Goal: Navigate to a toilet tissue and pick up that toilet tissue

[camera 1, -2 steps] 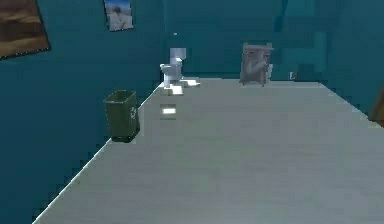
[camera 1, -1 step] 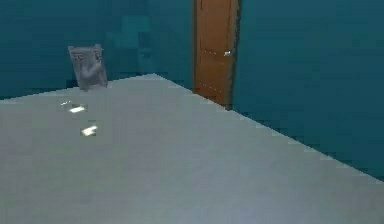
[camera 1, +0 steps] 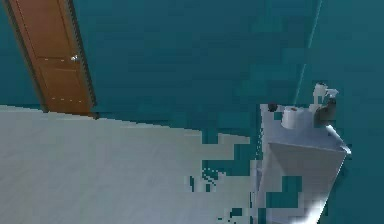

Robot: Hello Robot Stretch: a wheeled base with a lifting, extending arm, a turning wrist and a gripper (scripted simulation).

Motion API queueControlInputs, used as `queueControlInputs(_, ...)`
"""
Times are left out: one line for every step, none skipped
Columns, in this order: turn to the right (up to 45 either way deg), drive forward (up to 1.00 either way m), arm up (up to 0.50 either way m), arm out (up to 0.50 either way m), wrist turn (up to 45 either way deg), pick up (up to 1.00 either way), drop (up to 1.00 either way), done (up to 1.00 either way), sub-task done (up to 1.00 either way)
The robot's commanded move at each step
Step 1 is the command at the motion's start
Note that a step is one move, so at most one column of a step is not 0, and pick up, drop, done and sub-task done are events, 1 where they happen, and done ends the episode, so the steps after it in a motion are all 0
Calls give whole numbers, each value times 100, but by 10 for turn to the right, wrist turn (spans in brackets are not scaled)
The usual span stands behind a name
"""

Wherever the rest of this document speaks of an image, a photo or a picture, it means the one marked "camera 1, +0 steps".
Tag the white toilet tissue roll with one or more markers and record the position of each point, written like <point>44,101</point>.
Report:
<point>293,119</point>

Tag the brown wooden room door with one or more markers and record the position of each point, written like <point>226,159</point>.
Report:
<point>50,56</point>

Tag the small dark round object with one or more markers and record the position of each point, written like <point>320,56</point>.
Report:
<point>272,107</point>

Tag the white bottle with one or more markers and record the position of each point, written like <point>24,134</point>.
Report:
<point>318,95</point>

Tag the brown spray bottle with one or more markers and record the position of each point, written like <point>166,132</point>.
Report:
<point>325,111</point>

